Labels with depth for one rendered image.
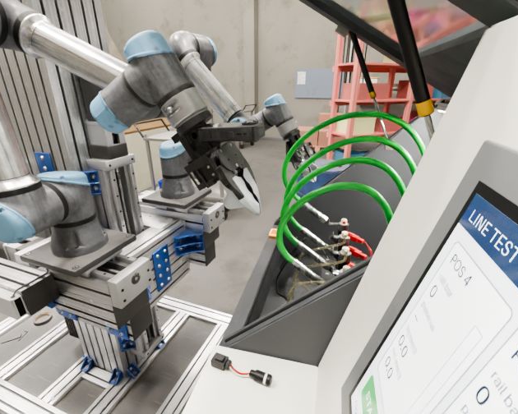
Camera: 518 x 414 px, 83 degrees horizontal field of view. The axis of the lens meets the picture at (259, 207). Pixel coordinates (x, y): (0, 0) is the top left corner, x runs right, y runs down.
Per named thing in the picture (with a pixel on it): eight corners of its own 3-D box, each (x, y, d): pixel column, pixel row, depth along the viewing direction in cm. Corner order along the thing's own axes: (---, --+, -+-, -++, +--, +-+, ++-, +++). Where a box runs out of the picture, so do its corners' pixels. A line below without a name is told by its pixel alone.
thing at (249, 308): (272, 256, 129) (273, 223, 123) (282, 258, 128) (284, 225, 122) (224, 386, 73) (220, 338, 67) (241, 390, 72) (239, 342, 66)
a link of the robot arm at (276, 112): (266, 103, 117) (284, 91, 112) (279, 127, 118) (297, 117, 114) (257, 104, 111) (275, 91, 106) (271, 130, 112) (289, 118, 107)
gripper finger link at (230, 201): (241, 221, 59) (216, 183, 57) (264, 211, 56) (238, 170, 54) (234, 229, 57) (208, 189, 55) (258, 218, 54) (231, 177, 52)
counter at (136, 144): (53, 201, 404) (34, 136, 370) (168, 160, 625) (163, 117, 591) (97, 209, 377) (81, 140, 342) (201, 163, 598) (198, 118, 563)
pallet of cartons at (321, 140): (349, 147, 760) (353, 112, 727) (344, 156, 663) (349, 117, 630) (293, 143, 809) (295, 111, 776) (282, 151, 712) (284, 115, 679)
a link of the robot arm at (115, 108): (139, 131, 64) (175, 103, 60) (104, 140, 54) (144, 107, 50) (117, 98, 62) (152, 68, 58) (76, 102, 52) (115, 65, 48)
